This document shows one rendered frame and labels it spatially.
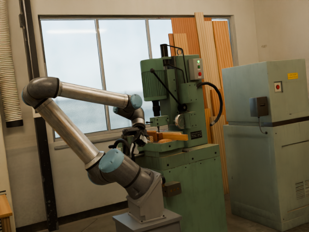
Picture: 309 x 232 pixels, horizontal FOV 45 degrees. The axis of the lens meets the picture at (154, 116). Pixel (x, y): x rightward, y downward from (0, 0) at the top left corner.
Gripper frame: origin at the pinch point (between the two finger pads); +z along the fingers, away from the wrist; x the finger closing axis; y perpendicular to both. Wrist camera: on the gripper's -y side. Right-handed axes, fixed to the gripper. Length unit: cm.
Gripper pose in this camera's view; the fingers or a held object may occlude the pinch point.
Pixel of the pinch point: (138, 150)
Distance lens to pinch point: 225.7
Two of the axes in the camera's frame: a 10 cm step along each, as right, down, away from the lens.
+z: 0.9, 6.8, -7.2
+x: -6.2, 6.1, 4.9
